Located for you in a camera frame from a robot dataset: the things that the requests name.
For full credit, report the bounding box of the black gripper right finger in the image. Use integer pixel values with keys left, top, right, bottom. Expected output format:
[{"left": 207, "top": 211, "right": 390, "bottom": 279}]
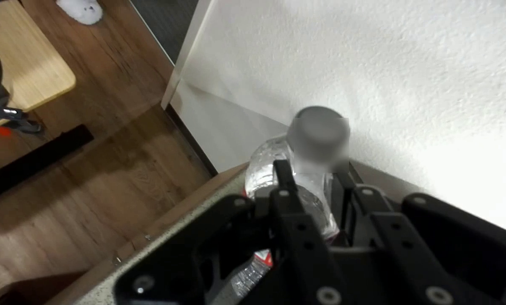
[{"left": 331, "top": 159, "right": 506, "bottom": 305}]

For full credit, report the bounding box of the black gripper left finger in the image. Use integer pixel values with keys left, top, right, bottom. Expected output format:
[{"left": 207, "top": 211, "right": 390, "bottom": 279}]
[{"left": 111, "top": 157, "right": 350, "bottom": 305}]

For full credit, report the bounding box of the clear red-label water bottle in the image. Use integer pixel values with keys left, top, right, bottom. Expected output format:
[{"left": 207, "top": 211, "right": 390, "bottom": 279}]
[{"left": 206, "top": 103, "right": 353, "bottom": 305}]

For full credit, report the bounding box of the long black bar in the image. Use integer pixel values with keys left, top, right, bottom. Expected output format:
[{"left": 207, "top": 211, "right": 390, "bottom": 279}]
[{"left": 0, "top": 123, "right": 94, "bottom": 206}]

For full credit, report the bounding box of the small white object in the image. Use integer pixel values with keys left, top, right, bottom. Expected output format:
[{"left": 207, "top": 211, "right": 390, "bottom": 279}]
[{"left": 53, "top": 0, "right": 104, "bottom": 27}]

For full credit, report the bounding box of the light wooden board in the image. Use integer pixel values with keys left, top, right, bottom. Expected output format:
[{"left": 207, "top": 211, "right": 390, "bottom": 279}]
[{"left": 0, "top": 0, "right": 77, "bottom": 135}]

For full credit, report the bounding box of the white door frame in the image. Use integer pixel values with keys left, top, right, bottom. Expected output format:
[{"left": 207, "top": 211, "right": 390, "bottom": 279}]
[{"left": 158, "top": 0, "right": 214, "bottom": 111}]

